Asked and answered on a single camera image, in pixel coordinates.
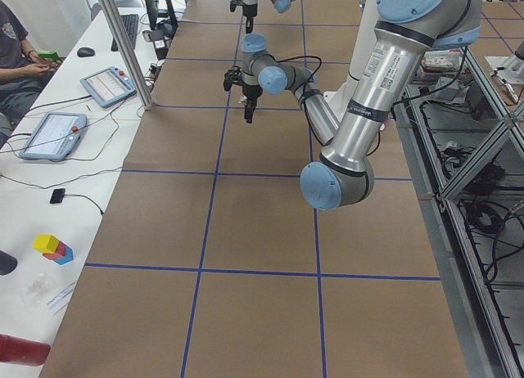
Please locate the lower teach pendant tablet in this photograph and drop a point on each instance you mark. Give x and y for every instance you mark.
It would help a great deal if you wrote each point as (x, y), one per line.
(56, 135)

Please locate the red cylinder bottle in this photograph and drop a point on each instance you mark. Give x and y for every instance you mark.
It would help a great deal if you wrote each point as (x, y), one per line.
(24, 352)

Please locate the green handheld object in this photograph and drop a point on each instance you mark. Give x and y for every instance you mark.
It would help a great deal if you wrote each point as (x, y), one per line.
(50, 56)

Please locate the black keyboard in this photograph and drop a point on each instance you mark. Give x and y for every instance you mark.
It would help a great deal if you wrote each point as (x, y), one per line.
(131, 23)

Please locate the aluminium frame post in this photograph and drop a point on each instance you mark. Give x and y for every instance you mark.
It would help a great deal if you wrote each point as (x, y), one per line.
(126, 50)

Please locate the upper teach pendant tablet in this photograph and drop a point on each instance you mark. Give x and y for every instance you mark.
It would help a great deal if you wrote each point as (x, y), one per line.
(109, 86)

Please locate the black computer mouse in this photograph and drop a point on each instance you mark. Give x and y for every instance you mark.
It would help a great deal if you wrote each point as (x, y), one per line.
(83, 52)

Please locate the seated person grey shirt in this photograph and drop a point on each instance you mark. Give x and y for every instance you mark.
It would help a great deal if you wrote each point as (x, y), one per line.
(24, 73)

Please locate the yellow wooden block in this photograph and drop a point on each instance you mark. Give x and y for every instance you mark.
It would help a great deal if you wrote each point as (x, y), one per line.
(45, 243)

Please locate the teach pendant tablet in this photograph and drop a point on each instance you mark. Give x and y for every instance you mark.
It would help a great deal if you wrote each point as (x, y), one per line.
(56, 135)
(109, 86)

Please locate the red wooden block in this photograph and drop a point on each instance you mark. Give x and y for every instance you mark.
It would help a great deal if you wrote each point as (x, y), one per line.
(59, 251)

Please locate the blue wooden block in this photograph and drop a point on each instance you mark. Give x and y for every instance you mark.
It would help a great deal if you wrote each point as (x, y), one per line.
(67, 257)

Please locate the clear plastic bag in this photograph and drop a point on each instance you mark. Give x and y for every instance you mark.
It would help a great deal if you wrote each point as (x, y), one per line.
(37, 290)

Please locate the small black box device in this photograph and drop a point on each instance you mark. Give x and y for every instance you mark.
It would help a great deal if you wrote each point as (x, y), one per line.
(57, 196)

